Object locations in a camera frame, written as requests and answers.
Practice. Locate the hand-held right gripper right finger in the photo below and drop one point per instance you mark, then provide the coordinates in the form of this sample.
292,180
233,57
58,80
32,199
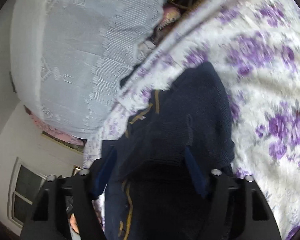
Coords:
196,172

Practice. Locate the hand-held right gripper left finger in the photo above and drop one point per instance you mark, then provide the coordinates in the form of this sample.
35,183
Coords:
103,172

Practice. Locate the navy knit sweater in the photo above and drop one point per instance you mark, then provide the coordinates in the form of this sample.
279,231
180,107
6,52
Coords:
190,105

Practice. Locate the person's left hand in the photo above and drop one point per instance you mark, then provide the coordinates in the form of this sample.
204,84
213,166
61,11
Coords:
75,223

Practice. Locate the small brown box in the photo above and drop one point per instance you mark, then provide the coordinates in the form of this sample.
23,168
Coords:
77,170

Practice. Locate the wooden framed headboard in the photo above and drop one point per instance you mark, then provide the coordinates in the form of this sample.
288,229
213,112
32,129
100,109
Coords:
65,143

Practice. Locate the white framed window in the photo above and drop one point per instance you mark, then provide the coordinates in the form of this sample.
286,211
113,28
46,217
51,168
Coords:
25,180

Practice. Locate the pink floral quilt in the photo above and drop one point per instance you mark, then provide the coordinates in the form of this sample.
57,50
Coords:
52,130

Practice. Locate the purple floral bedsheet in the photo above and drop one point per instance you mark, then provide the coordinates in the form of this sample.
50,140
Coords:
265,80

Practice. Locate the pale lilac cloth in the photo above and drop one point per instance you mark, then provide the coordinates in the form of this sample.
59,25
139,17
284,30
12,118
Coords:
147,47

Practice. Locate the white lace cover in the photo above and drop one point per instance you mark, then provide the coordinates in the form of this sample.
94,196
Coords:
77,42

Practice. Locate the pink striped blanket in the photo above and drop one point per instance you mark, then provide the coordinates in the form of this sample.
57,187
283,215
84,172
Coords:
170,16

